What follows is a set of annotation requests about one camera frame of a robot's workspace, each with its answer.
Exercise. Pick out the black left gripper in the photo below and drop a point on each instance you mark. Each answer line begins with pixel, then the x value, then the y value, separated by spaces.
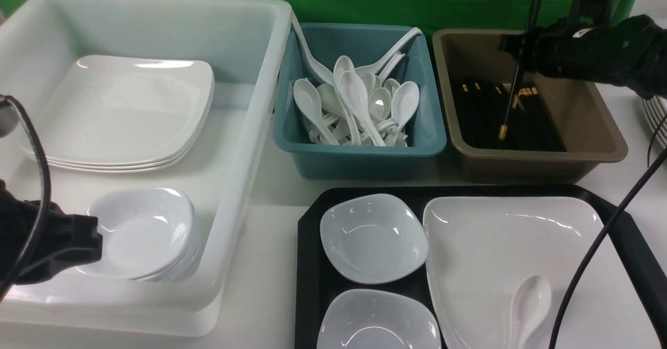
pixel 69 240

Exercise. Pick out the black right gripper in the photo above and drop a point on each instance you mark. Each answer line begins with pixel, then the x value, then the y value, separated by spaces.
pixel 631 54

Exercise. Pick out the large white square plate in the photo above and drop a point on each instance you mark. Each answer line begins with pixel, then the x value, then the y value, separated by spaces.
pixel 482 248

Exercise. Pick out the white ceramic spoon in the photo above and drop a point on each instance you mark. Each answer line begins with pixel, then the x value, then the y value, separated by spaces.
pixel 529 307

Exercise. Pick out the white square bowl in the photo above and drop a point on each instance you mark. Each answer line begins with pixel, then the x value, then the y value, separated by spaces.
pixel 364 318
pixel 373 239

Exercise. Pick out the stack of plates at right edge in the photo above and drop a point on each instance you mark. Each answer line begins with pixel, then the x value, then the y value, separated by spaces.
pixel 654 111

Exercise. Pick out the stack of white bowls in bin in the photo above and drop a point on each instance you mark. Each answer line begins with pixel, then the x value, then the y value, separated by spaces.
pixel 149 235

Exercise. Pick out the stack of white plates in bin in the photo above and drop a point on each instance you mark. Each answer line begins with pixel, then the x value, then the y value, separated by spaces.
pixel 114 113

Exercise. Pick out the brown plastic bin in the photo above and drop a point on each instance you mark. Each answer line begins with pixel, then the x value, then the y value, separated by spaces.
pixel 583 120

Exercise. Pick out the pile of black chopsticks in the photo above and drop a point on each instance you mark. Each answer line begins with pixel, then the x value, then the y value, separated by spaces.
pixel 480 108

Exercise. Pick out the white spoon right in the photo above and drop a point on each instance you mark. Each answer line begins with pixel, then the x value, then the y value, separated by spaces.
pixel 404 105

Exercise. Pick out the large white plastic bin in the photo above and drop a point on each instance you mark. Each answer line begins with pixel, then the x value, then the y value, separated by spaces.
pixel 244 42

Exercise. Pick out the teal plastic bin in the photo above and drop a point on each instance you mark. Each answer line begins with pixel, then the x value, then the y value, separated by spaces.
pixel 364 44

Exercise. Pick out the white spoon front left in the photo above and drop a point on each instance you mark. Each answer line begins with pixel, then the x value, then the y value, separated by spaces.
pixel 309 103

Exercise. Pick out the white spoon centre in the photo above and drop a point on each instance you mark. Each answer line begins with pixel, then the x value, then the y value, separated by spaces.
pixel 355 96

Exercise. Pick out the white ladle in teal bin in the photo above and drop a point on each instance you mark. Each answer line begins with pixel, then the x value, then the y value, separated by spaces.
pixel 325 74

